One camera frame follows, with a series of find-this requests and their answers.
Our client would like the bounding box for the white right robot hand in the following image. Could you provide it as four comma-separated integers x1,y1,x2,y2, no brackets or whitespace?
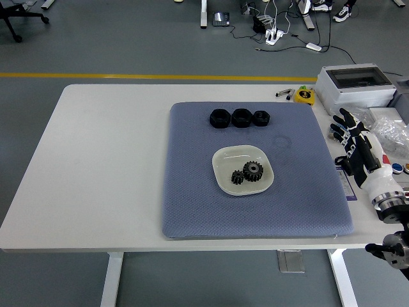
330,107,402,200

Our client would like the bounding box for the large black gear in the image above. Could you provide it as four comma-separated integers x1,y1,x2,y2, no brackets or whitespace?
242,161,265,182

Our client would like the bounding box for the white flat box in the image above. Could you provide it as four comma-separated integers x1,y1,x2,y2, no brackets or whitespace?
369,107,405,124

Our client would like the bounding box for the grey metal box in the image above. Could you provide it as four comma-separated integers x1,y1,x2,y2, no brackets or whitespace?
388,76,409,125

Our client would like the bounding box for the small black hex nut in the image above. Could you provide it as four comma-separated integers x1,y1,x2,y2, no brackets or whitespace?
252,110,272,127

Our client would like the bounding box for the large black hex nut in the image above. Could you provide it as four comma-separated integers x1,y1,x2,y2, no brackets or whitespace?
231,107,253,129
209,108,230,129

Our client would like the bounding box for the white card with purple edge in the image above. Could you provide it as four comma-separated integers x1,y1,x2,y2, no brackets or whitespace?
334,164,358,201

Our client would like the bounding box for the clear bag of small parts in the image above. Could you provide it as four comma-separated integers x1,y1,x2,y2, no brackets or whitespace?
367,116,409,157

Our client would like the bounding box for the yellow tape measure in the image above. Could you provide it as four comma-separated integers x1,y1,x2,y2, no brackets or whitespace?
293,85,316,106

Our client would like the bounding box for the white table leg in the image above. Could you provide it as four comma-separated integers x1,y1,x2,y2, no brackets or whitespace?
327,249,359,307
100,252,125,307

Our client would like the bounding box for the metal floor plate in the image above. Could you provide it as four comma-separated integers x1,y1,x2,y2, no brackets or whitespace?
277,249,305,274

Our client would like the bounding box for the white square plate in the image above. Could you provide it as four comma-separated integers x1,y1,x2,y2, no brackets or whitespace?
212,145,275,196

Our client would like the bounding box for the white sneaker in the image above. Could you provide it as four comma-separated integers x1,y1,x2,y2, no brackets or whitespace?
312,0,335,12
332,6,351,22

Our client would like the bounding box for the white power strip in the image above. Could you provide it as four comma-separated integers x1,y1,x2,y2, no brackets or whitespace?
265,28,285,45

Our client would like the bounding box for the blue-grey textured mat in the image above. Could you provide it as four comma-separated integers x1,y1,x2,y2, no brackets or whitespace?
160,101,355,240

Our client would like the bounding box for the black desk phone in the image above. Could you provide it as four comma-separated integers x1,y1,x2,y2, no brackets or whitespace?
212,12,231,27

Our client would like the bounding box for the black office chair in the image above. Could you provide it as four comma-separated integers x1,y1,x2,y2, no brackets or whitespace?
0,0,50,43

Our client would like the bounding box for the grey electrical enclosure box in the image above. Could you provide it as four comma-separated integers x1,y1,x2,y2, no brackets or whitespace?
314,63,398,116

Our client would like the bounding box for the black floor cable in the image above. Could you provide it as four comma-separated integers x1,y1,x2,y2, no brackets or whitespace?
254,43,358,65

